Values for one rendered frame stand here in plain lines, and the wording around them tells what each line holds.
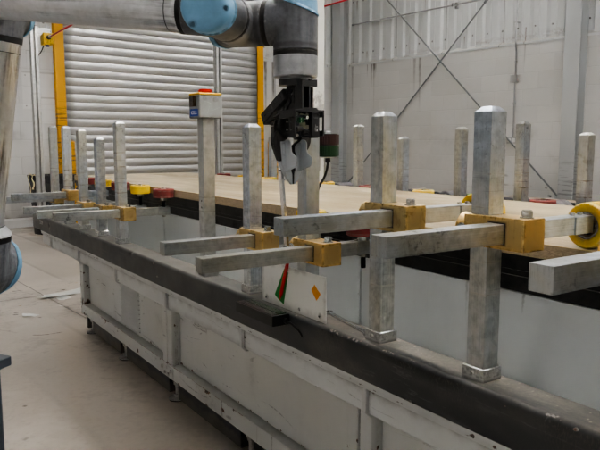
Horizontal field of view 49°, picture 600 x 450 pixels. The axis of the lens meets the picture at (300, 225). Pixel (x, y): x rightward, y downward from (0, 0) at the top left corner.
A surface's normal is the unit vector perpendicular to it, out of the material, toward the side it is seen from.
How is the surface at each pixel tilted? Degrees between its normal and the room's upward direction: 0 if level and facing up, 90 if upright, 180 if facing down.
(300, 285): 90
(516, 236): 90
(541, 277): 90
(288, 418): 90
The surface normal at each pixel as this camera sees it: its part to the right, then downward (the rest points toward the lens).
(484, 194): -0.83, 0.07
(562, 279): 0.56, 0.11
